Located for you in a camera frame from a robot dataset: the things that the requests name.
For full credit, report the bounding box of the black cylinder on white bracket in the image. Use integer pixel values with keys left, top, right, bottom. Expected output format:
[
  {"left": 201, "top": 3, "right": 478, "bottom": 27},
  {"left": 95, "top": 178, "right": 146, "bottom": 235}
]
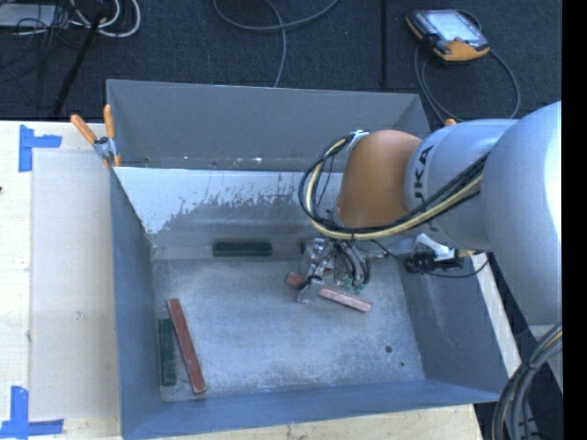
[{"left": 402, "top": 234, "right": 465, "bottom": 275}]

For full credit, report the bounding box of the red-brown block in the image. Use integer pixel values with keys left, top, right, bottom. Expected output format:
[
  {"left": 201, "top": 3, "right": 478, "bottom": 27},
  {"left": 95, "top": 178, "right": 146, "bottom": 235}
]
[
  {"left": 285, "top": 270, "right": 373, "bottom": 314},
  {"left": 166, "top": 297, "right": 208, "bottom": 396}
]

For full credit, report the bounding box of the grey metal bin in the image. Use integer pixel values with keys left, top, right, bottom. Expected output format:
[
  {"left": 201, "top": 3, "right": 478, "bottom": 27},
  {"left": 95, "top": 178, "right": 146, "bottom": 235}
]
[{"left": 105, "top": 79, "right": 511, "bottom": 440}]

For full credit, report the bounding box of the dark green flat block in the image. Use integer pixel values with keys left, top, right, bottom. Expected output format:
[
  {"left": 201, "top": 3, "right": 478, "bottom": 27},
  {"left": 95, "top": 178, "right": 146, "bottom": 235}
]
[
  {"left": 212, "top": 241, "right": 273, "bottom": 258},
  {"left": 157, "top": 318, "right": 179, "bottom": 388}
]

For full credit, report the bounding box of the pale flat board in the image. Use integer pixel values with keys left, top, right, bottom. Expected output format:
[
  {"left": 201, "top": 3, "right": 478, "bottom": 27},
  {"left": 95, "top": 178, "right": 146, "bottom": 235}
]
[{"left": 28, "top": 148, "right": 122, "bottom": 422}]

